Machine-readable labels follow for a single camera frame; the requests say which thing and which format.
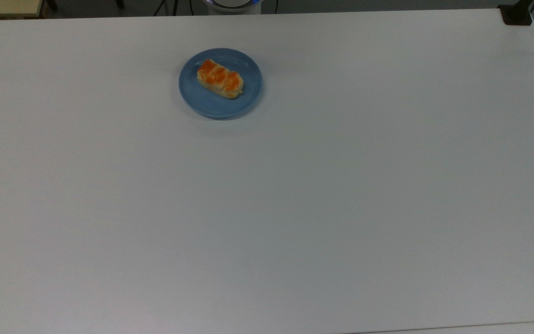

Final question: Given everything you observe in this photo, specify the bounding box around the orange glazed bread loaf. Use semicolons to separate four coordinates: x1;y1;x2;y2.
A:
197;59;245;99

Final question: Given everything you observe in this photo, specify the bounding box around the blue round plate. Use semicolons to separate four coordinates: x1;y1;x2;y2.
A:
178;48;263;120

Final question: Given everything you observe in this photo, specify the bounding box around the light wooden desk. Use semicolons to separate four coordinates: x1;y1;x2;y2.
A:
0;0;46;19

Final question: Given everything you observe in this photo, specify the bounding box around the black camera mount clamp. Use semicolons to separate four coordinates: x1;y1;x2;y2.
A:
498;0;534;26

